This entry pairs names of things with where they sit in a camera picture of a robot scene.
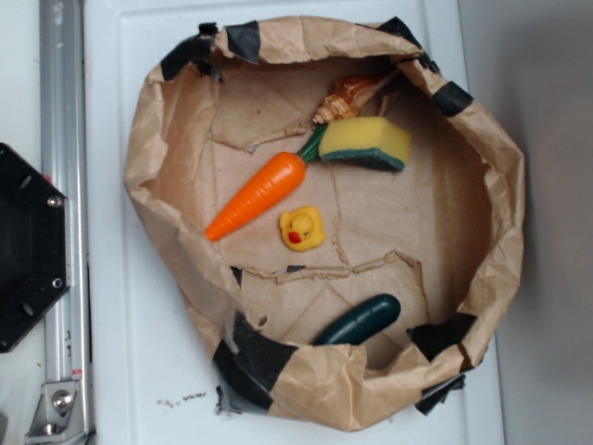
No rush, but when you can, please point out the aluminium extrusion rail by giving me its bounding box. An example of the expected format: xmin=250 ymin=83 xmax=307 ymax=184
xmin=40 ymin=1 xmax=96 ymax=444

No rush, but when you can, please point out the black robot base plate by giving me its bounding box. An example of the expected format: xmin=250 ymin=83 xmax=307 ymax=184
xmin=1 ymin=144 xmax=69 ymax=353

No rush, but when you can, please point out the brown spiral seashell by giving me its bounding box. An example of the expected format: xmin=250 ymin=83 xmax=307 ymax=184
xmin=312 ymin=76 xmax=385 ymax=124

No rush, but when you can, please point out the dark green toy cucumber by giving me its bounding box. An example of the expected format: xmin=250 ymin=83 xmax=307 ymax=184
xmin=313 ymin=294 xmax=401 ymax=346

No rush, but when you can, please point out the silver corner bracket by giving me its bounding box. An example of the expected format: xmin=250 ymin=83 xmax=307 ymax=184
xmin=24 ymin=381 xmax=84 ymax=444

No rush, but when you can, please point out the yellow green kitchen sponge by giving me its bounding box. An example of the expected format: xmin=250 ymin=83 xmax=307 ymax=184
xmin=319 ymin=117 xmax=411 ymax=172

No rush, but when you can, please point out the orange plastic toy carrot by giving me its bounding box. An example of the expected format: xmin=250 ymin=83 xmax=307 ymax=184
xmin=205 ymin=125 xmax=327 ymax=242

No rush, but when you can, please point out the yellow rubber duck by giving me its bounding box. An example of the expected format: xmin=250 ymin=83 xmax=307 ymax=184
xmin=279 ymin=206 xmax=326 ymax=251

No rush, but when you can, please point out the brown paper bag bin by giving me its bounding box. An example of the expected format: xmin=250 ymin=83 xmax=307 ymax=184
xmin=124 ymin=17 xmax=525 ymax=431

